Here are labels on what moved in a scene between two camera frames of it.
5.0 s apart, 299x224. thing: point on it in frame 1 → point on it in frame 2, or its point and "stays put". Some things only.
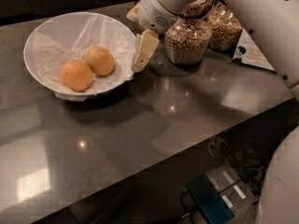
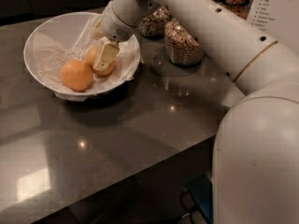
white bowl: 79,53 stays put
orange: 100,60 stays put
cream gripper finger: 146,44 → 107,54
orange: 77,75 stays put
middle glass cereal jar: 189,37 stays put
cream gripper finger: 134,13 → 97,34
